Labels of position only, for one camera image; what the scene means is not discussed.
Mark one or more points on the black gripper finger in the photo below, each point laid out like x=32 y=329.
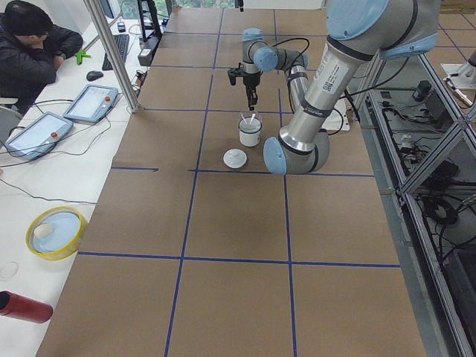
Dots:
x=249 y=94
x=254 y=97

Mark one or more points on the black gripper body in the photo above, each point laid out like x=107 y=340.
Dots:
x=250 y=79

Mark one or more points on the clear glass funnel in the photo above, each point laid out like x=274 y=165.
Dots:
x=250 y=122

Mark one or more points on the white enamel cup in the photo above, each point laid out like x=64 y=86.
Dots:
x=249 y=134

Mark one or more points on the white enamel cup lid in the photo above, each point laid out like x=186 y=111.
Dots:
x=235 y=158

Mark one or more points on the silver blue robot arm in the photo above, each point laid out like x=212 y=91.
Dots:
x=356 y=31

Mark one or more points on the black computer box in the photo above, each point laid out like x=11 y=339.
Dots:
x=149 y=45

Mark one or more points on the far teach pendant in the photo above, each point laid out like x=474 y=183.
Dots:
x=92 y=104

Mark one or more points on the teach pendant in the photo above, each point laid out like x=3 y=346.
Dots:
x=92 y=104
x=40 y=137

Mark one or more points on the black computer mouse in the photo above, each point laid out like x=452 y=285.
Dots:
x=94 y=75

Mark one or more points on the green plastic object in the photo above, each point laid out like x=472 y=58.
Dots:
x=81 y=55

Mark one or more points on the aluminium side rack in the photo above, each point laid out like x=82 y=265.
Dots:
x=421 y=129

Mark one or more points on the near teach pendant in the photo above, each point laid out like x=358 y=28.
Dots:
x=40 y=137

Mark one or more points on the person in black jacket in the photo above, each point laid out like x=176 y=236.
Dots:
x=32 y=50

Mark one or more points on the yellow tape roll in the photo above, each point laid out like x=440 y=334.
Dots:
x=56 y=233

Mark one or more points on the clear petri dish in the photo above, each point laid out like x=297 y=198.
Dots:
x=8 y=270

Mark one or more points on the red cylinder bottle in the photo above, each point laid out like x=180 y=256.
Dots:
x=23 y=308

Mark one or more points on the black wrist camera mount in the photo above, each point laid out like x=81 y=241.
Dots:
x=234 y=73

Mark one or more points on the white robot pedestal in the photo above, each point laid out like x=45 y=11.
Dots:
x=338 y=118

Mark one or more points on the aluminium frame post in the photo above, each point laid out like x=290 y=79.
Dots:
x=102 y=26

